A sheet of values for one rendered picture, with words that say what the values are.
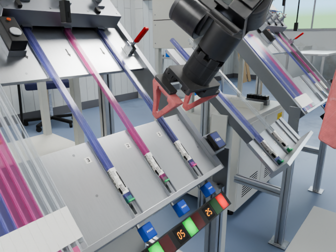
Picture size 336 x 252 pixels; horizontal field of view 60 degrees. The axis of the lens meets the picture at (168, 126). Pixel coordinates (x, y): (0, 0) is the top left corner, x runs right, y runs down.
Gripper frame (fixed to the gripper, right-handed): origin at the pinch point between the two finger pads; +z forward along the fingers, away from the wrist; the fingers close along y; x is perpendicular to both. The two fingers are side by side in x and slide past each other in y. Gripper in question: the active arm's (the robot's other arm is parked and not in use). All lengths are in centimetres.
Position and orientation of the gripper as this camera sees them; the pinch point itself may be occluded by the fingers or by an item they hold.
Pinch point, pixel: (172, 109)
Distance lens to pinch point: 59.7
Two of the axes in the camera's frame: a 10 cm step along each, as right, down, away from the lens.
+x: 6.0, 7.2, -3.3
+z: -4.7, 6.6, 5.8
